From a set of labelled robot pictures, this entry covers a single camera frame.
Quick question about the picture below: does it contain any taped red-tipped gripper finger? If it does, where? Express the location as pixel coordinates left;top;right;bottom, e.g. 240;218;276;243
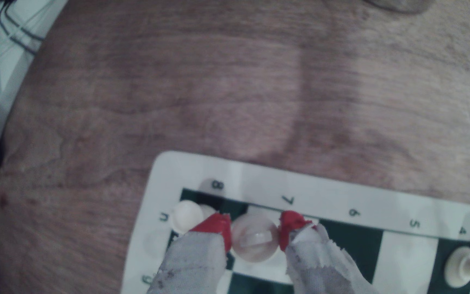
279;210;378;294
147;212;233;294

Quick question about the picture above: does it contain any tall white chess piece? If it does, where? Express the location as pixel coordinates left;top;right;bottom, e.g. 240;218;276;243
231;212;280;263

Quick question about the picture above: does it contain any white chess rook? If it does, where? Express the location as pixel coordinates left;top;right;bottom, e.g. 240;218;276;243
171;200;217;234

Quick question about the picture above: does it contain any green and white chess mat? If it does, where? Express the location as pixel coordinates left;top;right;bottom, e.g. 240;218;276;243
121;150;470;294

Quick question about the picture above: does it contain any white chess queen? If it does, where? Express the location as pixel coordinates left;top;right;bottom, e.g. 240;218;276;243
444;246;470;288

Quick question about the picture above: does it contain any thin black cable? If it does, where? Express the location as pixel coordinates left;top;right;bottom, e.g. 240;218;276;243
4;0;47;42
0;0;40;56

